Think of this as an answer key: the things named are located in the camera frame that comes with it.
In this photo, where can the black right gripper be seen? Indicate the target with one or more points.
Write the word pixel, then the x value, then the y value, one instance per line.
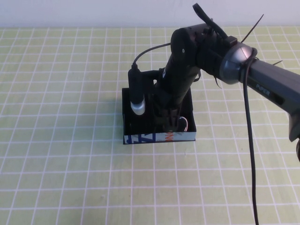
pixel 164 103

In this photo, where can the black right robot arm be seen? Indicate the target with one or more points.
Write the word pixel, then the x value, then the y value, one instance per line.
pixel 269 79

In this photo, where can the short black zip tie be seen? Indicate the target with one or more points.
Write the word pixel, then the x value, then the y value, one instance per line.
pixel 277 63

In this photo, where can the black silver-tipped wrist camera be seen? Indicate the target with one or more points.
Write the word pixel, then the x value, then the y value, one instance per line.
pixel 136 93

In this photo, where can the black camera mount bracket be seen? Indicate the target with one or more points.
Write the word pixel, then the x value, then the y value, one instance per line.
pixel 152 76

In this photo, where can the long black zip tie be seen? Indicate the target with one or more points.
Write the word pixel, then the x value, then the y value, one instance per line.
pixel 254 28

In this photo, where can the dark-framed glasses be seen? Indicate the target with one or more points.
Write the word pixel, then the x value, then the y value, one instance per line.
pixel 186 124

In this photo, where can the green grid tablecloth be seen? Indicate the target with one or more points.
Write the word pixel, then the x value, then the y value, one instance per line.
pixel 70 164

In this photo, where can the black printed glasses case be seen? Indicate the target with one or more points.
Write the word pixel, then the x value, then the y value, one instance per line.
pixel 140 138

